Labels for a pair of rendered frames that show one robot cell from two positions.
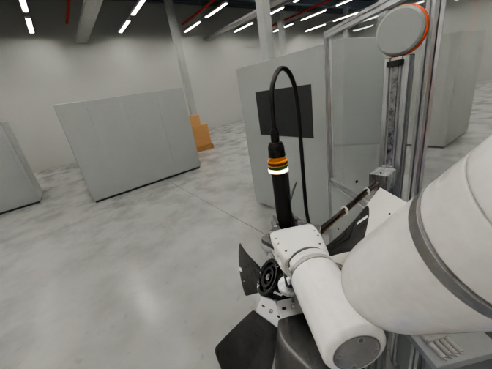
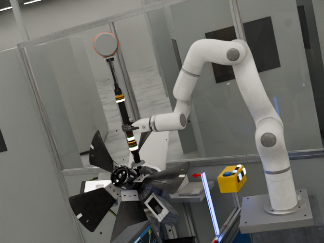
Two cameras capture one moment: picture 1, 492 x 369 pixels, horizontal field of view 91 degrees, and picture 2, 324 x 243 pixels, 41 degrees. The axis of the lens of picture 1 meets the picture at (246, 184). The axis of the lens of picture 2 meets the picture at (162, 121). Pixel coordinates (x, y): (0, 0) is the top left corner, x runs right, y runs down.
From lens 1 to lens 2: 1.80 m
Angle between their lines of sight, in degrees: 53
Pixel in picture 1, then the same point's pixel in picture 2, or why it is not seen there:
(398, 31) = (106, 44)
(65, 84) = not seen: outside the picture
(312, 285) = (164, 116)
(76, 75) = not seen: outside the picture
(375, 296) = (183, 88)
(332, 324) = (176, 114)
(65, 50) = not seen: outside the picture
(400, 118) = (122, 87)
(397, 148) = (127, 105)
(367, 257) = (179, 83)
